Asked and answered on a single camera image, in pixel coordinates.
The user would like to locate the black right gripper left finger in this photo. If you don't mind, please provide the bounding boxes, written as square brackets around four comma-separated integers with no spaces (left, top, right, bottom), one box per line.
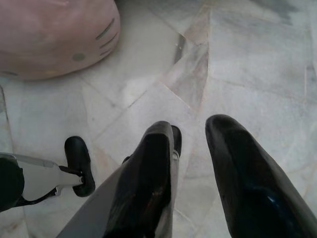
[56,120,183,238]

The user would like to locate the pink cat face pillow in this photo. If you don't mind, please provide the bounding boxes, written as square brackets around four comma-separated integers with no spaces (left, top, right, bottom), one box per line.
[0,0,121,81]

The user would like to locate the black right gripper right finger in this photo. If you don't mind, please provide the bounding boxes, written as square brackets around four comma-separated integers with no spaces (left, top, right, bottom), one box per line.
[205,114,305,238]

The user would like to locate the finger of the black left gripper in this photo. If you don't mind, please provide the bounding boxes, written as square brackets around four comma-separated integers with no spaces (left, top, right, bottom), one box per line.
[72,170,96,198]
[64,135,90,172]

